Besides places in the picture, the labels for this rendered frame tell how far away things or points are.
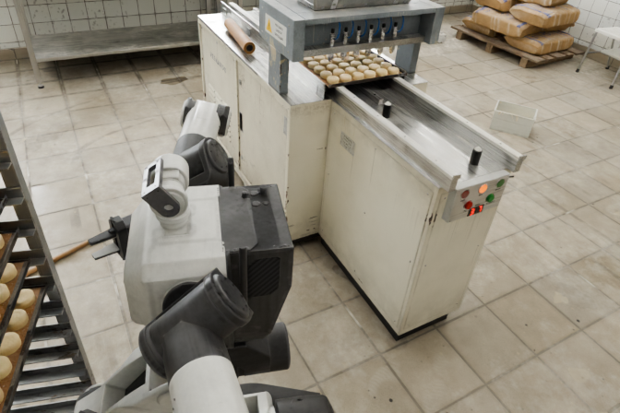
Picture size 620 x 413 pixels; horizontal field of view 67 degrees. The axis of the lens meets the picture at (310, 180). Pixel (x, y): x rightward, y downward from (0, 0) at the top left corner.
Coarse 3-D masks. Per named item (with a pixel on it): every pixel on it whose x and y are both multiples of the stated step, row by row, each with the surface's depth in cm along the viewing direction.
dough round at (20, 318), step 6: (18, 312) 106; (24, 312) 106; (12, 318) 105; (18, 318) 105; (24, 318) 105; (12, 324) 103; (18, 324) 104; (24, 324) 105; (6, 330) 104; (12, 330) 104
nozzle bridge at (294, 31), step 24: (264, 0) 190; (288, 0) 192; (264, 24) 194; (288, 24) 175; (312, 24) 174; (336, 24) 189; (360, 24) 194; (408, 24) 206; (432, 24) 202; (288, 48) 179; (312, 48) 186; (336, 48) 189; (360, 48) 195; (408, 48) 221; (288, 72) 193; (408, 72) 225
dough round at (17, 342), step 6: (6, 336) 101; (12, 336) 101; (18, 336) 101; (6, 342) 100; (12, 342) 100; (18, 342) 101; (0, 348) 99; (6, 348) 99; (12, 348) 99; (0, 354) 99; (6, 354) 99
